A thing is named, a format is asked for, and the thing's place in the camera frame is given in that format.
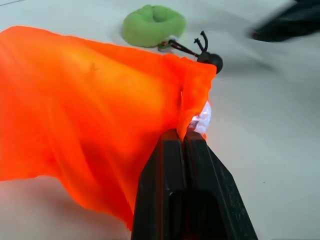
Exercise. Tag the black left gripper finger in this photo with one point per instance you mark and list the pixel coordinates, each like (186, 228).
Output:
(160, 190)
(220, 190)
(287, 25)

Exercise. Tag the white tube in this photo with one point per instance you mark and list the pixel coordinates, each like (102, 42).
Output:
(203, 120)

